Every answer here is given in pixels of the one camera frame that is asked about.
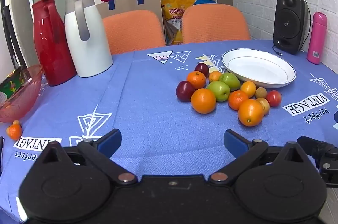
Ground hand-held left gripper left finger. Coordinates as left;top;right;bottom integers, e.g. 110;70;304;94
40;128;138;186

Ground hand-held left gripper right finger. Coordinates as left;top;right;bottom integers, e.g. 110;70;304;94
210;129;304;186

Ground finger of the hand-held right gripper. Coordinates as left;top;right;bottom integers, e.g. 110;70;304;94
297;135;338;161

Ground large orange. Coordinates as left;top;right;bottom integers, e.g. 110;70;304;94
191;88;217;114
238;99;265;127

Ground small yellow-red plum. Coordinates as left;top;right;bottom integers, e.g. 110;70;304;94
256;98;270;116

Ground green jujube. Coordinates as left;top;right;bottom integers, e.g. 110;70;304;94
219;72;241;90
206;81;231;102

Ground oval yellow-orange citrus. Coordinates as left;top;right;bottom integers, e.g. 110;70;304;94
240;81;257;98

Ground small red plum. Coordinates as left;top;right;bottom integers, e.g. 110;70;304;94
265;90;282;107

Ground small round orange citrus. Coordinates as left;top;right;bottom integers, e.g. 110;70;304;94
208;71;222;83

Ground dark red plum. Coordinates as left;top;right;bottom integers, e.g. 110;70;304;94
176;80;196;102
195;62;210;78

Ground white plate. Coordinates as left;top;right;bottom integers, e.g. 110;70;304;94
221;49;297;89

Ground blue printed tablecloth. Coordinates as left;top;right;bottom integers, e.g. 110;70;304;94
0;39;338;224

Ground white thermos jug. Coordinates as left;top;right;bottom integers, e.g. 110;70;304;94
65;0;114;78

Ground pink plastic basket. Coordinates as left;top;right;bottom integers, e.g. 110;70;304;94
0;65;44;123

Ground tiny tangerine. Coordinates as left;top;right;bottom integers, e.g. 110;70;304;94
7;120;22;140

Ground red thermos jug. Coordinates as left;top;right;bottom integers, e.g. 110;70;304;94
32;0;78;86

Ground pink bottle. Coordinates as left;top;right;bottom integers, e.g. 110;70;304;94
306;12;328;65

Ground orange chair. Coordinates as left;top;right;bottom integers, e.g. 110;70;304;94
102;10;166;55
182;4;251;44

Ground green snack packet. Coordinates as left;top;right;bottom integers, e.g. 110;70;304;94
0;67;32;101

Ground black speaker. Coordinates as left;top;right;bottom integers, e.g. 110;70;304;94
273;0;309;55

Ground yellow snack bag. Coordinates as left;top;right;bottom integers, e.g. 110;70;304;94
161;0;201;46

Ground brown paper bag blue handles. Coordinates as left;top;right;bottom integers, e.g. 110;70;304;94
95;0;162;21

